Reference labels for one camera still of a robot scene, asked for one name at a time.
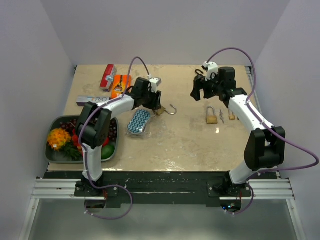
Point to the small red fruits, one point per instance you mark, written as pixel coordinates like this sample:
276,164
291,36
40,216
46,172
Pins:
75,141

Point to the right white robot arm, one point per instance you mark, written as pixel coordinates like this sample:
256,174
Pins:
265,147

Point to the orange razor package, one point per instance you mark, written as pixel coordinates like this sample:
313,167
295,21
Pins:
120,82

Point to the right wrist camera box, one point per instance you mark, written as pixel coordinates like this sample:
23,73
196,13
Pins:
211,68

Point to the astronaut keychain with keys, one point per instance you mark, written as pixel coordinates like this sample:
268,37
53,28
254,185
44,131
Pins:
221,116

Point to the orange flower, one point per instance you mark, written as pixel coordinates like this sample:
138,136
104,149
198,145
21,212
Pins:
61,141

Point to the blue zigzag sponge pack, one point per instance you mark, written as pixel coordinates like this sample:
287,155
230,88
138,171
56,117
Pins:
137,125

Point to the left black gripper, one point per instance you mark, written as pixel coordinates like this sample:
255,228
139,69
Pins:
156,102

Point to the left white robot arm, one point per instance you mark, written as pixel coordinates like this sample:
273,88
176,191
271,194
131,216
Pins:
95,119

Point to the small brass padlock right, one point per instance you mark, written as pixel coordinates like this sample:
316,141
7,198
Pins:
231,115

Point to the aluminium rail frame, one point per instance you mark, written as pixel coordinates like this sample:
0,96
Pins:
174,145

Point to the green avocado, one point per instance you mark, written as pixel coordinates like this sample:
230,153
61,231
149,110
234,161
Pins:
107,151

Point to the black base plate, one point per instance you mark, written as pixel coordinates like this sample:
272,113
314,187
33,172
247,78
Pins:
156,188

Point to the dark grape bunch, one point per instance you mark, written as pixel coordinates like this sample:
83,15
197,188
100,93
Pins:
70,125

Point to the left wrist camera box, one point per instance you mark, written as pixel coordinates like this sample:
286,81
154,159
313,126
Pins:
155,83

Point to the red apple back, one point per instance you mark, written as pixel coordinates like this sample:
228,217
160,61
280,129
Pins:
106,142

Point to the purple white toothpaste box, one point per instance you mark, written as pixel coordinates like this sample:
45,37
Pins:
81,100

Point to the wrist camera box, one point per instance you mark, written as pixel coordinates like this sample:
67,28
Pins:
211,68
155,83

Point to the grey fruit tray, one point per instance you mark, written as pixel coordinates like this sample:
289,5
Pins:
58,157

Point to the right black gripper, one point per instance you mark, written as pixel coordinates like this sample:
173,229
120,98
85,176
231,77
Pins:
199,84

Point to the red box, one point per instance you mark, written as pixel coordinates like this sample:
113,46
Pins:
107,80

